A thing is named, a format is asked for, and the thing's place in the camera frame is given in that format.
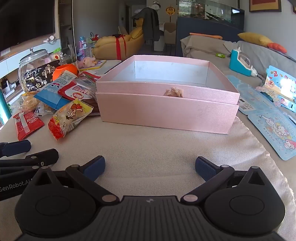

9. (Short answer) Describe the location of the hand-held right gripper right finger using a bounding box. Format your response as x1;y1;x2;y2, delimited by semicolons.
180;157;267;205

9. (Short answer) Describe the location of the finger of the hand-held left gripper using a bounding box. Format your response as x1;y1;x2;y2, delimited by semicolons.
0;149;59;176
0;140;31;158

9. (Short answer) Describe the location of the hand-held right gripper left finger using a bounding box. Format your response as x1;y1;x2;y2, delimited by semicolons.
30;156;117;205

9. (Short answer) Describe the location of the red striped snack packet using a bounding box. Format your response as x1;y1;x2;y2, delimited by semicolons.
13;111;45;141

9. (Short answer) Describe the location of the small clear snack packet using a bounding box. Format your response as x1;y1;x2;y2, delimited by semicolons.
35;103;58;117

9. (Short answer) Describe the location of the clear yellow snack packet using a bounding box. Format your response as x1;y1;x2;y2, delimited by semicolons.
10;93;43;114

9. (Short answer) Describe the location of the yellow red cartoon snack packet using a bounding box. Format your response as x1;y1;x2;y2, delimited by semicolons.
48;98;93;141

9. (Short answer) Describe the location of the dark brown snack packet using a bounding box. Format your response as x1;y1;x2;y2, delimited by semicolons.
80;98;100;115

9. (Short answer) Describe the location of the red white label snack packet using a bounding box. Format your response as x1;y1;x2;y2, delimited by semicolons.
58;82;97;101

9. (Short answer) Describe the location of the pink gift box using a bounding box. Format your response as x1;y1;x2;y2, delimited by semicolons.
95;55;240;135

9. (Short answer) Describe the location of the pale blue snack packet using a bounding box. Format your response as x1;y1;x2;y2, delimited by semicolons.
54;71;78;88

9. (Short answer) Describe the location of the clear red edged snack packet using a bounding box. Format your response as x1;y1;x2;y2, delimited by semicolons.
74;71;102;88

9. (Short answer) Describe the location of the teal bottle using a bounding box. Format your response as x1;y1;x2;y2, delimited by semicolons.
0;88;12;126

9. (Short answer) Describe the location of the black gold printed snack bag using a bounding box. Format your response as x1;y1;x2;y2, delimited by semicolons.
24;61;61;91

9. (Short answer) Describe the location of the cartoon printed cardboard sheet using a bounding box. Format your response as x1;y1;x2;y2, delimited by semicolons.
247;109;296;161

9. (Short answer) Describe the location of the glass jar with lid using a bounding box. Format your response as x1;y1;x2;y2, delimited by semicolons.
18;47;56;91

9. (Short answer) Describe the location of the pale blue cardboard sheet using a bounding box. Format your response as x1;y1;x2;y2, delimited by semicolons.
227;75;278;114

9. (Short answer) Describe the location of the orange pumpkin bucket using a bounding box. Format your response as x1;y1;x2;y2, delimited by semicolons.
53;64;79;80

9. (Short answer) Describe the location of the pink plush toy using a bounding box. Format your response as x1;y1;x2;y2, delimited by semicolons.
77;57;96;69

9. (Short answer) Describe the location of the yellow pad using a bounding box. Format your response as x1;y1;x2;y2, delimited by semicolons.
79;60;107;70

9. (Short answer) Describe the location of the teal toy machine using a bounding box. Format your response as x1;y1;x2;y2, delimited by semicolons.
229;47;258;77

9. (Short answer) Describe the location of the colourful cartoon toy packaging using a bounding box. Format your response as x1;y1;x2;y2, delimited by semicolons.
255;65;296;108

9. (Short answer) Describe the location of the yellow sofa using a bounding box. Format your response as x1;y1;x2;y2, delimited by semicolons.
94;28;145;61

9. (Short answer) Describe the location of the grey covered sofa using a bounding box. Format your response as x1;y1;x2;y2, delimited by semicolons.
180;35;296;112

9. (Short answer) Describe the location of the black television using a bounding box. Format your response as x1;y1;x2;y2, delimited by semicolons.
0;0;56;52

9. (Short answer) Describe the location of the red ribbon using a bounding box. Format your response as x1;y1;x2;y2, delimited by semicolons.
113;34;130;60

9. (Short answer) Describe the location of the tall white cabinet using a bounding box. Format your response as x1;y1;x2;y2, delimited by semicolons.
58;0;75;59

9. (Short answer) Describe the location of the orange carrot pillow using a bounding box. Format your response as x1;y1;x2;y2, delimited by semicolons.
190;32;223;39

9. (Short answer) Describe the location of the yellow cushion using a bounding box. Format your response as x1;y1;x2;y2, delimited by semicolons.
238;32;273;46

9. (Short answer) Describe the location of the dark blue cabinet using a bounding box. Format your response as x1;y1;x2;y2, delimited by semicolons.
176;16;245;57

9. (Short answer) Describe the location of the orange red cushion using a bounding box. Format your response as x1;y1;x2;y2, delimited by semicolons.
267;42;287;53

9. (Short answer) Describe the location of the dark grey hanging coat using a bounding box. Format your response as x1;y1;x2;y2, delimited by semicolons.
132;7;160;42

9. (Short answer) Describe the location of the glass aquarium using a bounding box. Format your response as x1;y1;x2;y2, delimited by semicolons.
178;0;245;31

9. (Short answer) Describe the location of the red gold framed picture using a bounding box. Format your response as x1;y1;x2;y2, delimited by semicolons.
249;0;282;12

